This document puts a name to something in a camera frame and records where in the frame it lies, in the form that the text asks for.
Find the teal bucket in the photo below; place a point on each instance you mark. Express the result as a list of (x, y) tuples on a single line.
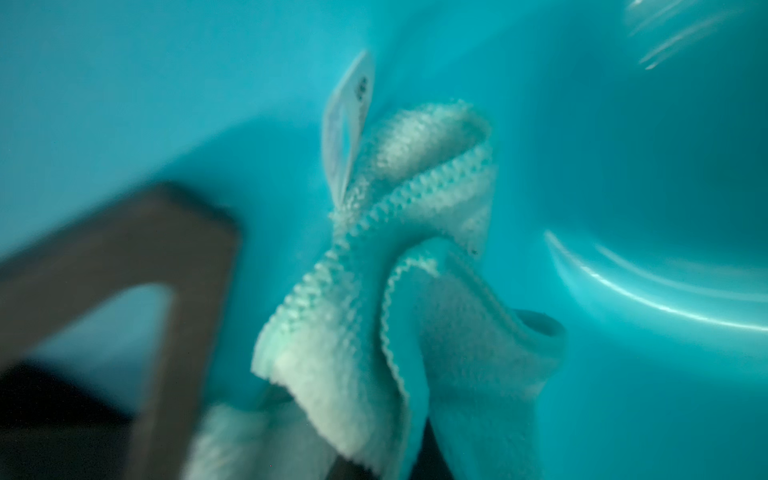
[(631, 204)]

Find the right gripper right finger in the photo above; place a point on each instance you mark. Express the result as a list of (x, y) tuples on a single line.
[(430, 464)]

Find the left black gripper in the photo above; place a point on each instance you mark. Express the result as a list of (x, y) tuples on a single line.
[(51, 429)]

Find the mint green cloth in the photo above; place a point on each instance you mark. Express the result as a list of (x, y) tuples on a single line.
[(394, 326)]

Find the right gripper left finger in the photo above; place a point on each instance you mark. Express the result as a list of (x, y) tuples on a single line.
[(344, 469)]

